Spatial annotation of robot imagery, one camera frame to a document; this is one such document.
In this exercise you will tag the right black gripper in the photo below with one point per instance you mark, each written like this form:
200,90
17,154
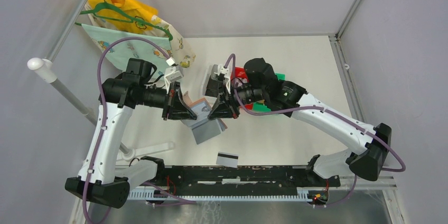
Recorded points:
225,106

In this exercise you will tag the green plastic bin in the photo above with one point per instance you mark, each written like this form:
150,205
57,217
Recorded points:
260,106

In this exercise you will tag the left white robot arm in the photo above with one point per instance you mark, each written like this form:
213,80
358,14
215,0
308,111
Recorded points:
98,181

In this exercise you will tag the cream patterned cloth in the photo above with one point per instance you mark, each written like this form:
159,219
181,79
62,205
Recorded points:
180,50

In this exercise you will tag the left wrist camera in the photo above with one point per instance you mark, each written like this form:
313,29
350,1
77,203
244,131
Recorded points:
173,73

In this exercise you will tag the green clothes hanger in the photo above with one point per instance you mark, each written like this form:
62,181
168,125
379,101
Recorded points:
128,19

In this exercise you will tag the light green patterned cloth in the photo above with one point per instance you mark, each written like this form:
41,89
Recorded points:
121,53

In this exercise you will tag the red plastic bin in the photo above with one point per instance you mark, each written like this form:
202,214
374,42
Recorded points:
241,75

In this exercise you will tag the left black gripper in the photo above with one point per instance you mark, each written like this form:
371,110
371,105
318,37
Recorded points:
177,109

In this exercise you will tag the tan leather card holder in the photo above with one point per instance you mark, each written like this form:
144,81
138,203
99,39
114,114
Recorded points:
202,109

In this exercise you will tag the silver magnetic stripe card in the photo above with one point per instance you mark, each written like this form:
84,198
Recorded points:
227,159

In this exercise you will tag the white cable duct strip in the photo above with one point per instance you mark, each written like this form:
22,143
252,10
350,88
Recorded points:
149,194

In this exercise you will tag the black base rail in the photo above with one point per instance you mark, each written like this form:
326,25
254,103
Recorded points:
240,181

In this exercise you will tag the yellow garment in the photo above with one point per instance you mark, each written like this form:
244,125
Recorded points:
133,8

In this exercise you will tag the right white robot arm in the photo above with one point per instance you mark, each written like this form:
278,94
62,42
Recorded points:
367,145

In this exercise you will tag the white plastic bin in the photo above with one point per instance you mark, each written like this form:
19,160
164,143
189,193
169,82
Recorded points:
207,74

